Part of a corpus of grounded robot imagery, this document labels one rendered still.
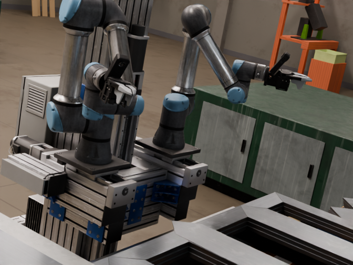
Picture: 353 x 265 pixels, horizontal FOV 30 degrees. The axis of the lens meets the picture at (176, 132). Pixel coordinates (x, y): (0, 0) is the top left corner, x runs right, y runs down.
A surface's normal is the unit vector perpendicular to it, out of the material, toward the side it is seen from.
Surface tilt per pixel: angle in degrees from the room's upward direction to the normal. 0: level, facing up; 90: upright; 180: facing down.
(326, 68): 90
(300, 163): 90
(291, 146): 90
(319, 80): 90
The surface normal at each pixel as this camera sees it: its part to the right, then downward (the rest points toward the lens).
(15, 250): 0.18, -0.95
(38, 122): -0.61, 0.10
